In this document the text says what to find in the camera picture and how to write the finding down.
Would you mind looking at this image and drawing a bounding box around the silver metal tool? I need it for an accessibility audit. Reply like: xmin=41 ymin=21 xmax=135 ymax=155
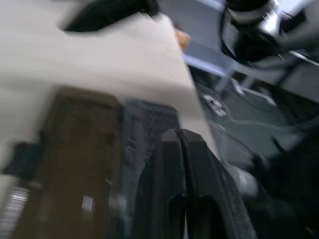
xmin=0 ymin=179 xmax=30 ymax=239

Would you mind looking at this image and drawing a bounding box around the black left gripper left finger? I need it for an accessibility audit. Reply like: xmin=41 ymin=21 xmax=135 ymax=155
xmin=131 ymin=128 xmax=187 ymax=239

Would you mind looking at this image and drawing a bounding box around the small black block item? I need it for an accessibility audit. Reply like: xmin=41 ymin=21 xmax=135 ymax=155
xmin=1 ymin=141 xmax=43 ymax=178

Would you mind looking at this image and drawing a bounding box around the small orange object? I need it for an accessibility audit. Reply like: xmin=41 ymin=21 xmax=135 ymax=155
xmin=174 ymin=24 xmax=191 ymax=50

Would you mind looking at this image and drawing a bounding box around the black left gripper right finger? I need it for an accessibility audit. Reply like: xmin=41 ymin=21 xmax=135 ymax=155
xmin=177 ymin=128 xmax=259 ymax=239

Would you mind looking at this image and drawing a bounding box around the grey and black robot body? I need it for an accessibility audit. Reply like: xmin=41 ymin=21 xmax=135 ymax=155
xmin=219 ymin=109 xmax=319 ymax=239

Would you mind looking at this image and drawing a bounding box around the white metal frame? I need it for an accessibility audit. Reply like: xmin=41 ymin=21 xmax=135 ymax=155
xmin=183 ymin=53 xmax=277 ymax=107

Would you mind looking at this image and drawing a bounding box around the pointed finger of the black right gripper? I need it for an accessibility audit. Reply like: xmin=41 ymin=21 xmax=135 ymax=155
xmin=58 ymin=0 xmax=160 ymax=33

